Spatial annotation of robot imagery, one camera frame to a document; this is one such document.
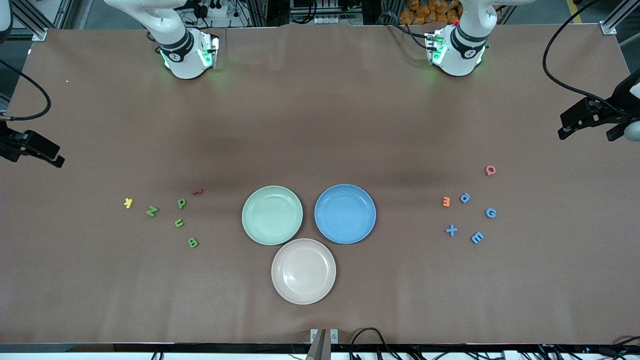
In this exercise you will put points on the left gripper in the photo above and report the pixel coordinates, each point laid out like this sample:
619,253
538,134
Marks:
631,94

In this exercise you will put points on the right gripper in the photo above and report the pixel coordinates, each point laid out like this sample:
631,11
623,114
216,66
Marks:
6,148

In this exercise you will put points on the blue letter G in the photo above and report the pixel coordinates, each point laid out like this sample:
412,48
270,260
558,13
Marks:
486,213

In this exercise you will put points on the green letter Z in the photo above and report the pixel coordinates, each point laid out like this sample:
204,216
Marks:
151,211

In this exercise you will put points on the blue letter Q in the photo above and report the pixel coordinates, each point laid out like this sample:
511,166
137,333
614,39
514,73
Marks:
468,201

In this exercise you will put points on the blue letter E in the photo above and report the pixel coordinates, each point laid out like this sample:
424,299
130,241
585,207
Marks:
477,238

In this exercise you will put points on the green letter P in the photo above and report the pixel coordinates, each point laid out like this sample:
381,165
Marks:
179,206

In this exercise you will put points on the green letter U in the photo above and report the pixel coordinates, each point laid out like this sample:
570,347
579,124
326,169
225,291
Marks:
179,224

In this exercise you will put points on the blue letter X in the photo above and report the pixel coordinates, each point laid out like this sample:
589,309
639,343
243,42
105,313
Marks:
451,230

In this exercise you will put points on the green letter B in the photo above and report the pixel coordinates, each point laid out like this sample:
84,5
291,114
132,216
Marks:
193,242

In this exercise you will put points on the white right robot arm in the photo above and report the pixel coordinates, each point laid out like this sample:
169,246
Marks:
185,62

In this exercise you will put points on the pink letter Q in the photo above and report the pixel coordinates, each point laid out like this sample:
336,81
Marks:
486,171

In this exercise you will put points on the yellow letter K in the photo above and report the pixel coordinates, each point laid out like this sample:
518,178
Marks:
128,202

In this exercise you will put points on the orange letter E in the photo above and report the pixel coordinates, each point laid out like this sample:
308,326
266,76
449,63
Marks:
446,201

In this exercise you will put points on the bag of orange items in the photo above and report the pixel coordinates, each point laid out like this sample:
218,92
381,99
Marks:
425,10

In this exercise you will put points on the white power strip with plugs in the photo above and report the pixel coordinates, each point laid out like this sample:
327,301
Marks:
212,7

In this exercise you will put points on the light green plate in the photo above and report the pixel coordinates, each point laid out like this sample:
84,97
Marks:
280,227

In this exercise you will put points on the brown table mat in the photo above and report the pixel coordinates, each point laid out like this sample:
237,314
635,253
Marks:
320,125

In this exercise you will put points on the long white power strip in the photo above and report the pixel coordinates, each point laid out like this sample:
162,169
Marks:
337,20

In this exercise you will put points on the blue plate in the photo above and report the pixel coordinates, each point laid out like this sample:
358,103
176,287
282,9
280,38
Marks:
332,227

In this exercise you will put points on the beige plate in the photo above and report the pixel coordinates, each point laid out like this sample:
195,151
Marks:
303,271

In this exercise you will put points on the aluminium frame profile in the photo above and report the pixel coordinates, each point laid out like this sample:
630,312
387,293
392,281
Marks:
30,20
617,17

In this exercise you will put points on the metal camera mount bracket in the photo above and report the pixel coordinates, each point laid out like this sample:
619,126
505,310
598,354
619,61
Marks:
324,345

